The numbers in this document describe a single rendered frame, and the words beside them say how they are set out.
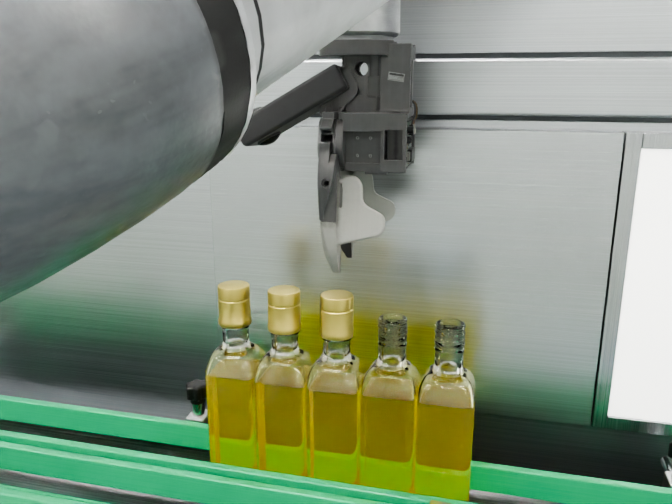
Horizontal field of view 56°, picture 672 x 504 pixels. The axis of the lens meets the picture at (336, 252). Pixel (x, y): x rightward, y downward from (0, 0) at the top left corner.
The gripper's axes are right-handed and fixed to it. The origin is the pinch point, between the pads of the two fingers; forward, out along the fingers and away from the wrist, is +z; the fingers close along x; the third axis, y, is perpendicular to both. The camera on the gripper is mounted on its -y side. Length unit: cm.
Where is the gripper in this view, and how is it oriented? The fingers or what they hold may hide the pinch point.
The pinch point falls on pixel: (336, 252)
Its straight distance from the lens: 63.6
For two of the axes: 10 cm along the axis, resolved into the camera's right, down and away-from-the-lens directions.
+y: 9.7, 0.6, -2.2
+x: 2.2, -2.6, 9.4
